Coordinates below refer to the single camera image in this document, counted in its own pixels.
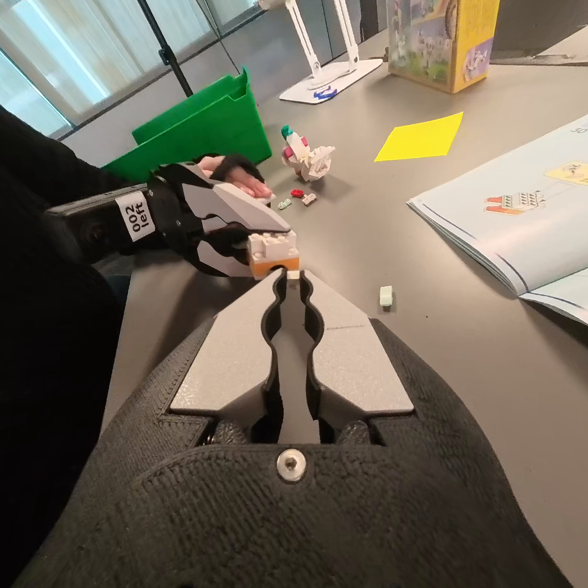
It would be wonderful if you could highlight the person's black clothing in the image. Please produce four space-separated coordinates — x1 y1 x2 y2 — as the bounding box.
0 248 134 588

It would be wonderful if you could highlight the white lego animal figure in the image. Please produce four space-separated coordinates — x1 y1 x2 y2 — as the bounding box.
280 125 336 183

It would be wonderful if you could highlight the yellow lego box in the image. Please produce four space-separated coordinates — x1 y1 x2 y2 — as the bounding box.
386 0 500 94

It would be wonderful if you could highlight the person's left forearm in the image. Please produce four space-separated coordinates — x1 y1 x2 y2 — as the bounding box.
0 105 157 217

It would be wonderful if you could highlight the dark grey panel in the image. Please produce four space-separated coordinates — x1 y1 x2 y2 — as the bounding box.
491 0 588 65

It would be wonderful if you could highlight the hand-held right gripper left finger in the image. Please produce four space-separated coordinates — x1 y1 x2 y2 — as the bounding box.
170 269 288 444

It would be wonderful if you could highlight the person's left hand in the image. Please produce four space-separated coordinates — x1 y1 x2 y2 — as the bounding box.
197 155 271 198

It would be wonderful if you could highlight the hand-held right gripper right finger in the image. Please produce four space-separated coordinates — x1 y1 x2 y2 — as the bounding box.
299 269 415 444

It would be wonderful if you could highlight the white desk stand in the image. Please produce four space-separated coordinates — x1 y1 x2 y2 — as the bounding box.
259 0 383 104

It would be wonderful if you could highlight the yellow paper sheet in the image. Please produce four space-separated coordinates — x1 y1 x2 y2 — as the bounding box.
374 111 465 162

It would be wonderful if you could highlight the green plastic bin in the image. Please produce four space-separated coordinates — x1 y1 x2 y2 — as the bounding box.
102 66 273 182

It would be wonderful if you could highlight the white and orange lego build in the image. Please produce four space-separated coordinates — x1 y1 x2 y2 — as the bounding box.
247 230 300 281

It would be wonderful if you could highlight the black tripod pole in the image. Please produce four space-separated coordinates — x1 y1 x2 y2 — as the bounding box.
138 0 194 98

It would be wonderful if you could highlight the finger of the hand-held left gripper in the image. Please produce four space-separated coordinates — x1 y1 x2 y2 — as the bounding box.
181 168 292 234
197 225 258 280

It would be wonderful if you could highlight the lego instruction booklet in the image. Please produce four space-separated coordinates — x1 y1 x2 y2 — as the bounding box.
406 115 588 327

